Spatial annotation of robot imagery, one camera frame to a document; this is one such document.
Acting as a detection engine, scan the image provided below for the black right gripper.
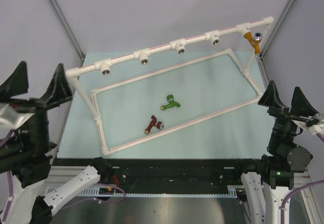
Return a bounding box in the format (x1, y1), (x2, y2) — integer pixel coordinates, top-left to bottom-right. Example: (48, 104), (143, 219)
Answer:
(257, 79), (318, 154)

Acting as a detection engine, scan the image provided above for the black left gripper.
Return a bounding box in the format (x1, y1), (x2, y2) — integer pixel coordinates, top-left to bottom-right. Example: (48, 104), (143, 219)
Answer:
(0, 59), (74, 155)

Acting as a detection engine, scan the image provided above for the yellow water faucet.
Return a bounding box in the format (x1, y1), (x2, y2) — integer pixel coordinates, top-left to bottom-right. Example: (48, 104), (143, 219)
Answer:
(244, 32), (263, 55)

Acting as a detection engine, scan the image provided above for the white PVC pipe frame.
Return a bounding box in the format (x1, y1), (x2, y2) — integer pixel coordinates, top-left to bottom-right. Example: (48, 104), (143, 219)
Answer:
(65, 17), (274, 156)

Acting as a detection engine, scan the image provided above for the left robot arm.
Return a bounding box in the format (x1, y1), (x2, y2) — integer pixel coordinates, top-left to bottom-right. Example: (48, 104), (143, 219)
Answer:
(1, 61), (113, 223)

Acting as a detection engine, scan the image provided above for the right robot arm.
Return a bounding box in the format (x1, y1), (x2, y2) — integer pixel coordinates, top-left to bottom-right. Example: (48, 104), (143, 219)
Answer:
(233, 80), (323, 223)

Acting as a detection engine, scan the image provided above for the green water faucet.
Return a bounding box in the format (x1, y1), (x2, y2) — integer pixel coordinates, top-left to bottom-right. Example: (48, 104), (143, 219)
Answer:
(160, 95), (181, 110)

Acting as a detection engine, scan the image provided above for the dark red water faucet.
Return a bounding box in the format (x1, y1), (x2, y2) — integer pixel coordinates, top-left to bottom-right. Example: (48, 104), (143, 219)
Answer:
(144, 115), (164, 135)

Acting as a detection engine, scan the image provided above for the light blue table mat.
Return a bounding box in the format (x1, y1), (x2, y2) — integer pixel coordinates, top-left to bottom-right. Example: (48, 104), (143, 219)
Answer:
(57, 51), (274, 159)

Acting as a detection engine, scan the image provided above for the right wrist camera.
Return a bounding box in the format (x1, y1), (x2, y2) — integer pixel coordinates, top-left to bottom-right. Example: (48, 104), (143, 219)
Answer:
(293, 113), (323, 135)

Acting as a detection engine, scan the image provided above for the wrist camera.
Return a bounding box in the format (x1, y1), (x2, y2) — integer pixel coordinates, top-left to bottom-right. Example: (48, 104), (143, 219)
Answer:
(293, 113), (323, 135)
(1, 103), (34, 130)

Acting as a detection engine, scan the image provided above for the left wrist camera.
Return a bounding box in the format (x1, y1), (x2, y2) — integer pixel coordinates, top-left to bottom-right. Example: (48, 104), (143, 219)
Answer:
(1, 103), (34, 130)

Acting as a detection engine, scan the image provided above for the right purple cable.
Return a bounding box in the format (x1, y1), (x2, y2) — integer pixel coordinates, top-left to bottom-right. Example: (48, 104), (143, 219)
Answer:
(279, 131), (324, 224)

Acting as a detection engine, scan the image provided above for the purple cable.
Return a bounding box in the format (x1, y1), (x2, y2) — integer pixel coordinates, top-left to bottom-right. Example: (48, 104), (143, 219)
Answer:
(279, 131), (324, 224)
(0, 129), (16, 216)

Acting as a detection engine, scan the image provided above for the aluminium frame post left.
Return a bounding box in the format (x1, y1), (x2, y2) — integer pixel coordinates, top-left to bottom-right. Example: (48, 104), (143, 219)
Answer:
(47, 0), (85, 61)

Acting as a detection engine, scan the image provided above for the aluminium frame post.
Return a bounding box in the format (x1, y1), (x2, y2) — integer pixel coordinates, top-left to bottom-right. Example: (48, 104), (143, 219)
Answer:
(47, 0), (85, 61)
(260, 0), (297, 59)

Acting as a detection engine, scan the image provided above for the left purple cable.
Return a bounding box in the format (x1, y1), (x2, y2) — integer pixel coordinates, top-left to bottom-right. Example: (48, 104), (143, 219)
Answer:
(0, 129), (16, 216)

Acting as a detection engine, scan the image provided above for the aluminium frame post right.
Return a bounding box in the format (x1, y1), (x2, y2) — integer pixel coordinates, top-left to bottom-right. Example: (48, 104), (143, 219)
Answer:
(260, 0), (297, 59)

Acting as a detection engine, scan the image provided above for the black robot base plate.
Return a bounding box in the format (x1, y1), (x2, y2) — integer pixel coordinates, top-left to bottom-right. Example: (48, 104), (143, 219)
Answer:
(52, 158), (265, 194)

